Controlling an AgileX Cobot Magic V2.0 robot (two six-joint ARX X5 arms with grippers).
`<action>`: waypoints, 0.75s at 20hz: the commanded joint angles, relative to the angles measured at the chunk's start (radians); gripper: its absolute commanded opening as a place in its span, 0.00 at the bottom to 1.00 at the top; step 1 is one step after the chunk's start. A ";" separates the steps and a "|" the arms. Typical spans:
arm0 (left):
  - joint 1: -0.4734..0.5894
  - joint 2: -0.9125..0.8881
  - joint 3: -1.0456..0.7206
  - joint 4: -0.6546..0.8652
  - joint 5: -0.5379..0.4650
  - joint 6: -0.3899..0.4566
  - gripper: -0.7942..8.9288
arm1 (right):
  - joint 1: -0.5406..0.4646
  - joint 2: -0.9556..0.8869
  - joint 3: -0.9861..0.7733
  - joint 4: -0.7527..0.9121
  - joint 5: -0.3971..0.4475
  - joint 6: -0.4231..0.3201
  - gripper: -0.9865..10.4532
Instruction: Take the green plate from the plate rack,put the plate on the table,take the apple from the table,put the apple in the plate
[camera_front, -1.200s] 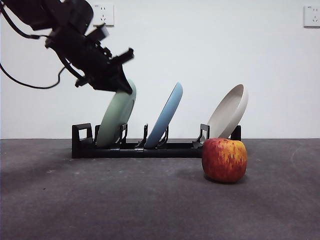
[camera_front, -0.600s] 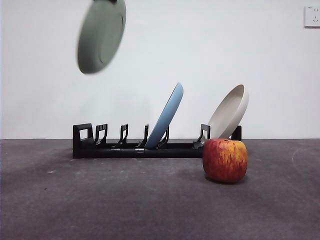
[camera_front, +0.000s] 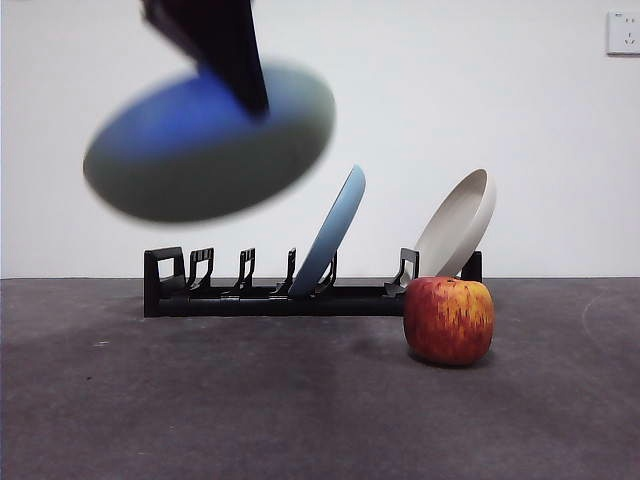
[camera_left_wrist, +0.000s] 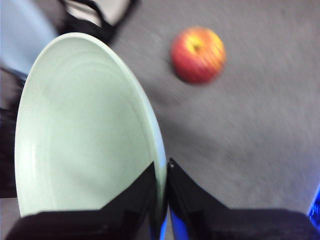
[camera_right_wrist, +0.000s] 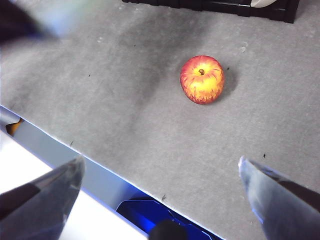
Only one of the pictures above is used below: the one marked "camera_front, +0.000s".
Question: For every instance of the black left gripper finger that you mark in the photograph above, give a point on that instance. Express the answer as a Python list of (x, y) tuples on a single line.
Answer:
[(230, 50), (167, 25)]

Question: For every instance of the green plate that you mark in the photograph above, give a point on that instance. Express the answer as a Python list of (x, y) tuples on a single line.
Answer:
[(200, 190)]

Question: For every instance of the red yellow apple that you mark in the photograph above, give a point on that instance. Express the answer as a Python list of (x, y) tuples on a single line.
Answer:
[(450, 325)]

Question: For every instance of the blue plate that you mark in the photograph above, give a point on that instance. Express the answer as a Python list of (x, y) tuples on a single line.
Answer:
[(330, 235)]

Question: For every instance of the black plate rack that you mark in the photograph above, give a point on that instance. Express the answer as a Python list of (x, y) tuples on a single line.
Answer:
[(250, 305)]

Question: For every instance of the beige plate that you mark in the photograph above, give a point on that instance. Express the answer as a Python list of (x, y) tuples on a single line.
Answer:
[(460, 230)]

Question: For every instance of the white wall socket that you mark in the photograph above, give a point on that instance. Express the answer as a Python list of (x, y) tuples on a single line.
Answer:
[(625, 32)]

